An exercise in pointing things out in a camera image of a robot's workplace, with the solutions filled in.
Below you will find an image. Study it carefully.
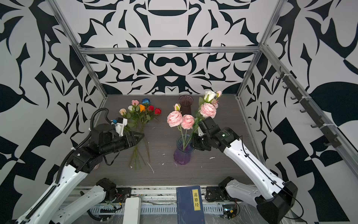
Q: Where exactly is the mixed colour rose bunch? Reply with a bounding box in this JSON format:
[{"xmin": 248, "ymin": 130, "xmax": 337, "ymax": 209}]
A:
[{"xmin": 127, "ymin": 98, "xmax": 162, "ymax": 170}]

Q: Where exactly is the white rose stem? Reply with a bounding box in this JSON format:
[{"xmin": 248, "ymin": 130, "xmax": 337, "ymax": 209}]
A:
[{"xmin": 199, "ymin": 91, "xmax": 218, "ymax": 119}]

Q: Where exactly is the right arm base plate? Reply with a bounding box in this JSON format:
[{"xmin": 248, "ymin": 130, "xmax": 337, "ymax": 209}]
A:
[{"xmin": 205, "ymin": 186, "xmax": 232, "ymax": 202}]

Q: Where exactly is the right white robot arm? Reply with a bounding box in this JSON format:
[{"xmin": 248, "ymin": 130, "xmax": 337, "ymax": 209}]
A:
[{"xmin": 193, "ymin": 117, "xmax": 298, "ymax": 224}]

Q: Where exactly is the dark maroon glass vase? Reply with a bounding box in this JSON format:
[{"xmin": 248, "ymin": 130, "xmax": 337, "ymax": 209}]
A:
[{"xmin": 179, "ymin": 95, "xmax": 194, "ymax": 115}]

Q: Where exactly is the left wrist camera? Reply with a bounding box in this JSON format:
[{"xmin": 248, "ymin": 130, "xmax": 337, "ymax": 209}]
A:
[{"xmin": 112, "ymin": 117, "xmax": 128, "ymax": 137}]

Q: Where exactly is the cream rose flower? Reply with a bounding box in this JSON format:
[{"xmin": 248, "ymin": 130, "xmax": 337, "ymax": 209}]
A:
[{"xmin": 119, "ymin": 108, "xmax": 127, "ymax": 116}]

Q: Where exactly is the twin pink peony stem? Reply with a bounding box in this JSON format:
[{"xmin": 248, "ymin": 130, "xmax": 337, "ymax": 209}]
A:
[{"xmin": 167, "ymin": 104, "xmax": 195, "ymax": 152}]

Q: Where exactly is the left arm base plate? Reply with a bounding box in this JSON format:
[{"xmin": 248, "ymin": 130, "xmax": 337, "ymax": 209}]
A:
[{"xmin": 109, "ymin": 187, "xmax": 132, "ymax": 203}]

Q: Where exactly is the white power adapter box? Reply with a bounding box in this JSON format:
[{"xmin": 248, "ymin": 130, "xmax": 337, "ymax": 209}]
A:
[{"xmin": 123, "ymin": 197, "xmax": 142, "ymax": 224}]

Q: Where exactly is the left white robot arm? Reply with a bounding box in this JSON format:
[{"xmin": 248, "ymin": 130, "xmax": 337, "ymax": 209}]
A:
[{"xmin": 7, "ymin": 108, "xmax": 145, "ymax": 224}]

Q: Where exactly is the purple blue glass vase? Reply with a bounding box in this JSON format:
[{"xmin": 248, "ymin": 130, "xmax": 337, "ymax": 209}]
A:
[{"xmin": 173, "ymin": 137, "xmax": 194, "ymax": 165}]

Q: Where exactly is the blue book yellow label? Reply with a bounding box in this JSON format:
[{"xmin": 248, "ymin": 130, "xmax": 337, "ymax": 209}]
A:
[{"xmin": 176, "ymin": 186, "xmax": 205, "ymax": 224}]

